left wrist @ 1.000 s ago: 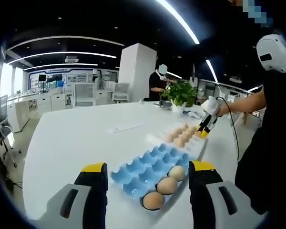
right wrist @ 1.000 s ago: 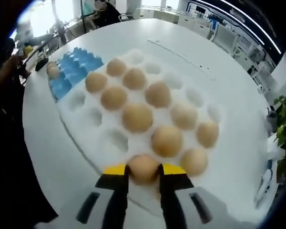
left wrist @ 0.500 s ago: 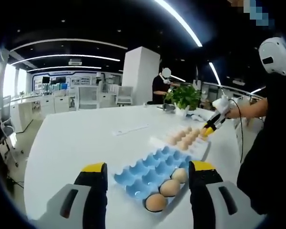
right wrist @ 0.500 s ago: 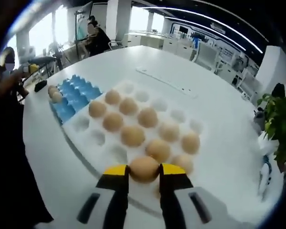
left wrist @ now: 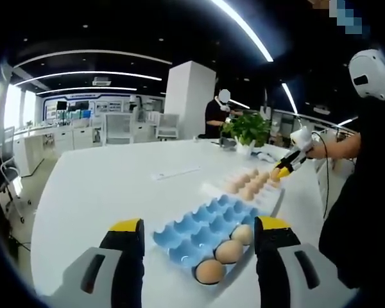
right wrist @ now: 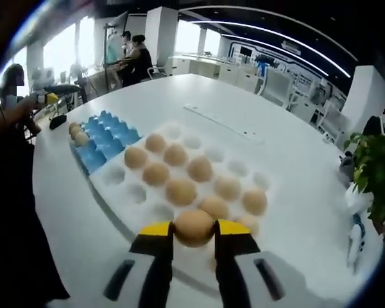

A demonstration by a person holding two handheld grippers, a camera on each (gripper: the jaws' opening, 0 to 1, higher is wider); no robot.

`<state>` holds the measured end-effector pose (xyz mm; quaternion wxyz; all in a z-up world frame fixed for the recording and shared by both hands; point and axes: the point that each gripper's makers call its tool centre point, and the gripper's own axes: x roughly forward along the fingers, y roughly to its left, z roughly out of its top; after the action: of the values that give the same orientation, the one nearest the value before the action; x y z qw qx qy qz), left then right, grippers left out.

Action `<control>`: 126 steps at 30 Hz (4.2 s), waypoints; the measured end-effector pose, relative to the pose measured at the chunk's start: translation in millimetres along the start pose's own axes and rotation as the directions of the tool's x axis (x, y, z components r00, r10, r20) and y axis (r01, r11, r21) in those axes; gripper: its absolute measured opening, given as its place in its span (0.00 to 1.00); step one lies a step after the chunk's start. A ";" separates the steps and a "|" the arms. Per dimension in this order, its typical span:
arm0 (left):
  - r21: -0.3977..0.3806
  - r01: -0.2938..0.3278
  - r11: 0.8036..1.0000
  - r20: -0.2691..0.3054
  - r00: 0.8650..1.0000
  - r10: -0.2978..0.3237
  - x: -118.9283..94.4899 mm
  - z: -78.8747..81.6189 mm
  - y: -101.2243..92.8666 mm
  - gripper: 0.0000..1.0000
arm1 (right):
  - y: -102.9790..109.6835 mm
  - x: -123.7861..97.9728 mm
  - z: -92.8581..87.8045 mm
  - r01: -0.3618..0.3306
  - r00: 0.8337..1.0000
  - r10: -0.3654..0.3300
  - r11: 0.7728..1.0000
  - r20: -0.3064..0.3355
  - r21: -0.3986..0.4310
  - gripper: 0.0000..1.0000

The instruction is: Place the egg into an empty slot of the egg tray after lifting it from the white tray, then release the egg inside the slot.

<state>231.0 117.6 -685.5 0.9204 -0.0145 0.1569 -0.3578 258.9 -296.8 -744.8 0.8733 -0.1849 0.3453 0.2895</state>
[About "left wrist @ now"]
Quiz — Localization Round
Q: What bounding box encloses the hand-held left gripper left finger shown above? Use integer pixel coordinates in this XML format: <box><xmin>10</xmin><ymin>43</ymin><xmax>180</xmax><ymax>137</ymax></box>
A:
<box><xmin>44</xmin><ymin>218</ymin><xmax>146</xmax><ymax>308</ymax></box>

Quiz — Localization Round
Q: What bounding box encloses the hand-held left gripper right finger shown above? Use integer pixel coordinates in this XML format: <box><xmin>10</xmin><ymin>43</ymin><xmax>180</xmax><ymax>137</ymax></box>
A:
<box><xmin>253</xmin><ymin>215</ymin><xmax>352</xmax><ymax>308</ymax></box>

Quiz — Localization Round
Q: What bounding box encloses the cluster of brown eggs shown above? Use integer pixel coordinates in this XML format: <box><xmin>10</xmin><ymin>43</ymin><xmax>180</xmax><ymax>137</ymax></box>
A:
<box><xmin>223</xmin><ymin>168</ymin><xmax>277</xmax><ymax>197</ymax></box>

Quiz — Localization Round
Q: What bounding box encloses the blue egg tray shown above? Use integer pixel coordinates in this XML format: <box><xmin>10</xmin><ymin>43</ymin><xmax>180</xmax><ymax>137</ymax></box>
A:
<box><xmin>152</xmin><ymin>194</ymin><xmax>261</xmax><ymax>287</ymax></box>

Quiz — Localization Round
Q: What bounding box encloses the white foam egg tray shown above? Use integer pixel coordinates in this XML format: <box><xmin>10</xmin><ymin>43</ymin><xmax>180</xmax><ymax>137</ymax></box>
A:
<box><xmin>201</xmin><ymin>166</ymin><xmax>286</xmax><ymax>219</ymax></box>

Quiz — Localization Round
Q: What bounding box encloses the person's right hand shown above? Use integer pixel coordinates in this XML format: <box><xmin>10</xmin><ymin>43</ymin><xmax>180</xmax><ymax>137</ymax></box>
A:
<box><xmin>305</xmin><ymin>144</ymin><xmax>320</xmax><ymax>160</ymax></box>

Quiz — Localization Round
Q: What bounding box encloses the white blue object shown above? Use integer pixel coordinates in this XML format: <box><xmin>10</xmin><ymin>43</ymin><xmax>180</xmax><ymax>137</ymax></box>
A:
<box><xmin>252</xmin><ymin>150</ymin><xmax>278</xmax><ymax>165</ymax></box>

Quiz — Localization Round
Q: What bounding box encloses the short ceiling light strip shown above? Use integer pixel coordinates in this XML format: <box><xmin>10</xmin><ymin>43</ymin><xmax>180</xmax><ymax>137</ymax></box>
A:
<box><xmin>280</xmin><ymin>81</ymin><xmax>298</xmax><ymax>114</ymax></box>

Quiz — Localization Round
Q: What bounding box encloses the white plant pot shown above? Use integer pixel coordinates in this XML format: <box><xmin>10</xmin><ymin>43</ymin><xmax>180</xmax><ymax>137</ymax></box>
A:
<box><xmin>235</xmin><ymin>139</ymin><xmax>254</xmax><ymax>155</ymax></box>

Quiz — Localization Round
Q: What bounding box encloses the green potted plant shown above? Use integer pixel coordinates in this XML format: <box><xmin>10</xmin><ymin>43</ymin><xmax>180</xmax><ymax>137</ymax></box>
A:
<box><xmin>219</xmin><ymin>112</ymin><xmax>272</xmax><ymax>148</ymax></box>

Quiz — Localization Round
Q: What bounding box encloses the dark grey container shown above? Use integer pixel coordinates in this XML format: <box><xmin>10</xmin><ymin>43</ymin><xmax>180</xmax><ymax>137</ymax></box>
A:
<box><xmin>219</xmin><ymin>137</ymin><xmax>237</xmax><ymax>151</ymax></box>

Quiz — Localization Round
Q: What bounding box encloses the white table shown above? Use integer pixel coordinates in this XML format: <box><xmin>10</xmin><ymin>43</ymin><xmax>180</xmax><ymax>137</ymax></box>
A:
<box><xmin>28</xmin><ymin>138</ymin><xmax>363</xmax><ymax>308</ymax></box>

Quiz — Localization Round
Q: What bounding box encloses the person's dark clothed torso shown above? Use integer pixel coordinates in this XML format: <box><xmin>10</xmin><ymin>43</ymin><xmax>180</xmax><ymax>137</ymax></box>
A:
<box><xmin>318</xmin><ymin>96</ymin><xmax>385</xmax><ymax>289</ymax></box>

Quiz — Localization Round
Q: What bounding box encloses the white power socket strip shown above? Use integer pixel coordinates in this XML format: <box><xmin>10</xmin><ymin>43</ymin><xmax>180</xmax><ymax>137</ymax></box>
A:
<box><xmin>151</xmin><ymin>166</ymin><xmax>202</xmax><ymax>181</ymax></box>

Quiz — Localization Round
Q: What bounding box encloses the white worn device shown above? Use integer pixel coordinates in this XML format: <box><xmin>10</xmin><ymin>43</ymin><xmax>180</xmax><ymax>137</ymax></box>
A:
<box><xmin>348</xmin><ymin>47</ymin><xmax>385</xmax><ymax>101</ymax></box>

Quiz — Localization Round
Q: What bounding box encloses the white square pillar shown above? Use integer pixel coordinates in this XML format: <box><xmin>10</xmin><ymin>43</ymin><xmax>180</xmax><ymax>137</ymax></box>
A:
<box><xmin>163</xmin><ymin>60</ymin><xmax>218</xmax><ymax>141</ymax></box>

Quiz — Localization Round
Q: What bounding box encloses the white mesh chair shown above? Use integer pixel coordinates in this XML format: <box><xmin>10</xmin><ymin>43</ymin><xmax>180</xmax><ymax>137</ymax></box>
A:
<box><xmin>104</xmin><ymin>113</ymin><xmax>133</xmax><ymax>146</ymax></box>
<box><xmin>156</xmin><ymin>113</ymin><xmax>181</xmax><ymax>142</ymax></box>

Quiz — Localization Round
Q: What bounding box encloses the long ceiling light strip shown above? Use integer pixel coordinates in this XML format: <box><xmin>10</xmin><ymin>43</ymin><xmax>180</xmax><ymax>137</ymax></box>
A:
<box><xmin>210</xmin><ymin>0</ymin><xmax>275</xmax><ymax>62</ymax></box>

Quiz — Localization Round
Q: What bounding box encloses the white cabinet row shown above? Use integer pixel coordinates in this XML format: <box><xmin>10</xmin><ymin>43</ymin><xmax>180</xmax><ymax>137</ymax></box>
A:
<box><xmin>12</xmin><ymin>124</ymin><xmax>107</xmax><ymax>178</ymax></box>

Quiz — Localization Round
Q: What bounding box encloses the grey office chair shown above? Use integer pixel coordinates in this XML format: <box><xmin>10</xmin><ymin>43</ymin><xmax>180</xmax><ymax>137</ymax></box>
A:
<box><xmin>0</xmin><ymin>125</ymin><xmax>33</xmax><ymax>223</ymax></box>

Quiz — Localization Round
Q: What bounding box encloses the ceiling air conditioner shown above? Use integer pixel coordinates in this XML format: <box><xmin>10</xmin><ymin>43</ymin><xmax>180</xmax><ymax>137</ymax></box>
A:
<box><xmin>91</xmin><ymin>76</ymin><xmax>113</xmax><ymax>87</ymax></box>

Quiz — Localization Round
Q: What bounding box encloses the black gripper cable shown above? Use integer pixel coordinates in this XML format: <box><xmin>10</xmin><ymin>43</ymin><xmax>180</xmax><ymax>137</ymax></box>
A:
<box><xmin>311</xmin><ymin>130</ymin><xmax>334</xmax><ymax>221</ymax></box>

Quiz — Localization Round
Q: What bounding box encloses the blue trimmed display wall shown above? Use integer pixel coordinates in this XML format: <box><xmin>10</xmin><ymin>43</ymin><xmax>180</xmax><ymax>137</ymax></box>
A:
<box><xmin>41</xmin><ymin>92</ymin><xmax>164</xmax><ymax>121</ymax></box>

